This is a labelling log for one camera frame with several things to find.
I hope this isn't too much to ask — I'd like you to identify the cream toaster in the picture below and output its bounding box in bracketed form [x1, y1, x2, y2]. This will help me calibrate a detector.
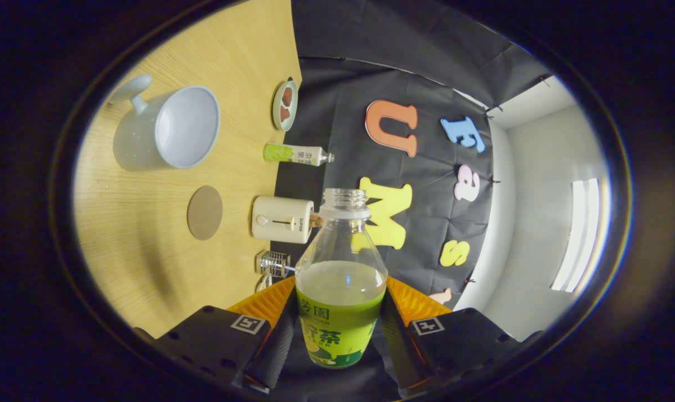
[251, 195, 315, 245]

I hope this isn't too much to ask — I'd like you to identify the clear bottle of green juice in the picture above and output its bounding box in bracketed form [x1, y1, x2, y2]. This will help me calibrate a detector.
[295, 188, 389, 369]

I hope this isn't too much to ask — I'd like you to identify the tall white green bottle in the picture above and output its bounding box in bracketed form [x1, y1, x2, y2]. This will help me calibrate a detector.
[263, 143, 335, 167]

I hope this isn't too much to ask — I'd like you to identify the pale green plate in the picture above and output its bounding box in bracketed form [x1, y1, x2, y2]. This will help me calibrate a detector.
[272, 78, 299, 132]

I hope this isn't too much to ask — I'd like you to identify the round brown coaster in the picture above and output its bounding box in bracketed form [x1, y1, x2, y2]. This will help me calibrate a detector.
[187, 185, 224, 241]

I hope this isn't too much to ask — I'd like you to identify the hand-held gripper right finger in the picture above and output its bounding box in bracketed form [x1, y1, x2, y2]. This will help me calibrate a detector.
[379, 276, 544, 391]

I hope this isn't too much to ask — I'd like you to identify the white cup with handle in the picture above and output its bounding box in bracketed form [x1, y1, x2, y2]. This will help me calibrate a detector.
[107, 74, 221, 172]

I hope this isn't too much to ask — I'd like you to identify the ceiling light panel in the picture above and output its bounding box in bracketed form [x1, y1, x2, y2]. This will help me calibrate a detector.
[549, 178, 611, 294]

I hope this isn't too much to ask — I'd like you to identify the wooden table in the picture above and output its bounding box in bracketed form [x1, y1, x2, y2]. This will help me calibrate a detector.
[72, 0, 303, 338]

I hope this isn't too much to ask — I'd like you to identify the black backdrop cloth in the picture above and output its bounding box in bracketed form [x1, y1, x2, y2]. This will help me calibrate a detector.
[273, 0, 553, 310]

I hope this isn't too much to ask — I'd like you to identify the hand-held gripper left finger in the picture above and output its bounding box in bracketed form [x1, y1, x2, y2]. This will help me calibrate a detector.
[133, 275, 299, 391]

